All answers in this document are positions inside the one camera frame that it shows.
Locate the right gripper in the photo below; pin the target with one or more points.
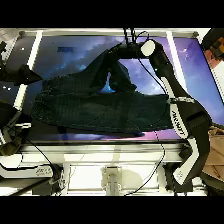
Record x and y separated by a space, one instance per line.
130 51

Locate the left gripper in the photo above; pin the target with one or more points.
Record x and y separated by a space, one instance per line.
10 75

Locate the blue jeans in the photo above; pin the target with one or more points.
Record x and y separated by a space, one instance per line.
100 106

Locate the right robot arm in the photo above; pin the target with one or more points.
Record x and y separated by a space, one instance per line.
196 130

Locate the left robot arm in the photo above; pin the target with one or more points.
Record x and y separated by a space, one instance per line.
20 171

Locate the heap of clothes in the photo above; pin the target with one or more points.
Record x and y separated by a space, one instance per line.
213 41

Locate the silver frame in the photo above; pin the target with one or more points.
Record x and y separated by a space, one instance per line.
100 148

